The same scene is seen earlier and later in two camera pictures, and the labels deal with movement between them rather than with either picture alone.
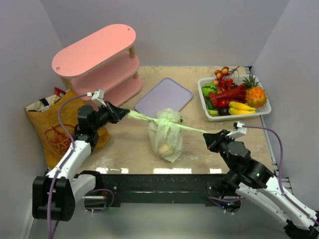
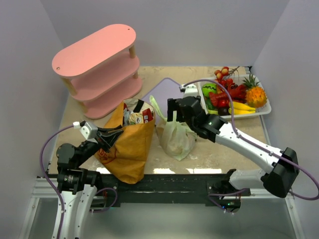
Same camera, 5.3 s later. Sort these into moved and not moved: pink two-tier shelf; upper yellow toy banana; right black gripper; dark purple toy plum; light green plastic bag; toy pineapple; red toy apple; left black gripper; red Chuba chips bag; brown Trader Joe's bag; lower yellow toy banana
Moved: red Chuba chips bag; light green plastic bag; brown Trader Joe's bag; left black gripper; right black gripper
Not moved: lower yellow toy banana; dark purple toy plum; red toy apple; pink two-tier shelf; toy pineapple; upper yellow toy banana
